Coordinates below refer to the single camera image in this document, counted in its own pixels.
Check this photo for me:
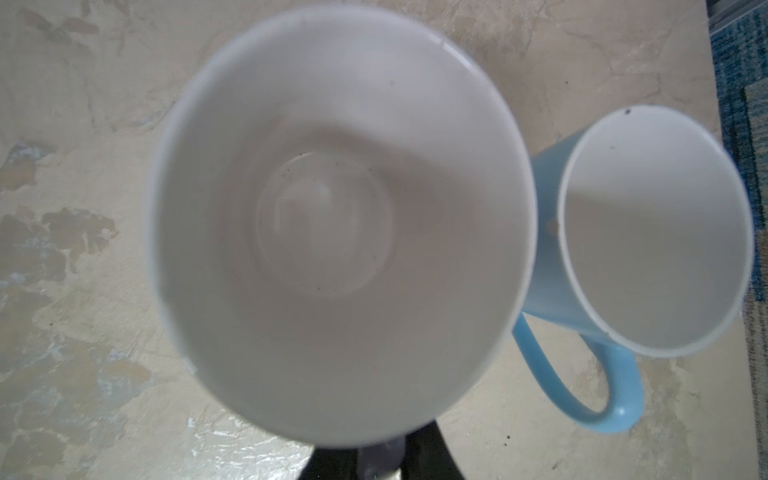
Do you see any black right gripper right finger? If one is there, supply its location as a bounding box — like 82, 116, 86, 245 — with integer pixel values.
401, 421, 464, 480

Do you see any light blue ceramic mug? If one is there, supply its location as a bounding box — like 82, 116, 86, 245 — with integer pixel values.
512, 105, 755, 433

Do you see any lavender ceramic mug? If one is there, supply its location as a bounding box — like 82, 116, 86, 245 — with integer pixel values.
145, 5, 537, 479

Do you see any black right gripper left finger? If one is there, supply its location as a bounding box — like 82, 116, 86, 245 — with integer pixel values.
298, 448, 358, 480

